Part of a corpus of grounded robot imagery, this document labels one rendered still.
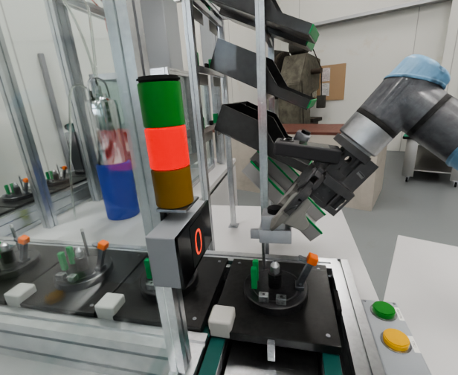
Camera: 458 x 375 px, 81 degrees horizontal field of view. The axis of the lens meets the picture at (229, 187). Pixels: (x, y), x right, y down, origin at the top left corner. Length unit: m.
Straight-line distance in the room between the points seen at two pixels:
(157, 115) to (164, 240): 0.14
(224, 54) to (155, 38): 1.02
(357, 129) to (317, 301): 0.36
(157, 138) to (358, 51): 6.99
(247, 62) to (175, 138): 0.45
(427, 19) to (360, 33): 1.16
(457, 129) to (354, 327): 0.38
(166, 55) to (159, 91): 1.40
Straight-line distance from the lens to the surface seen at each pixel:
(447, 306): 0.92
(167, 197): 0.34
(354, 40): 7.28
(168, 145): 0.32
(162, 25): 1.74
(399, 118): 0.49
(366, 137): 0.48
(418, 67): 0.50
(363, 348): 0.60
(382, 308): 0.66
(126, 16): 0.35
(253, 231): 0.57
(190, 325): 0.60
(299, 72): 6.24
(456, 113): 0.50
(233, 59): 0.75
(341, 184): 0.51
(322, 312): 0.62
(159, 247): 0.33
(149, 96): 0.32
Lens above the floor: 1.39
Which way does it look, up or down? 18 degrees down
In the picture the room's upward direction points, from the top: 4 degrees counter-clockwise
